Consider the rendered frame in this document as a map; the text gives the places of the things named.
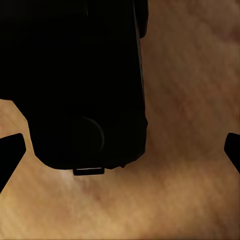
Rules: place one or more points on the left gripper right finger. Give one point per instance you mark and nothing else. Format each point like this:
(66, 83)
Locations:
(232, 149)

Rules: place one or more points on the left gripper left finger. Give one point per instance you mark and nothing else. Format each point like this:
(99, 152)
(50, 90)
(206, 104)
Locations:
(12, 149)

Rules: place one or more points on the digital camera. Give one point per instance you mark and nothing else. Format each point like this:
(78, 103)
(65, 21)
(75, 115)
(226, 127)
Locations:
(74, 70)

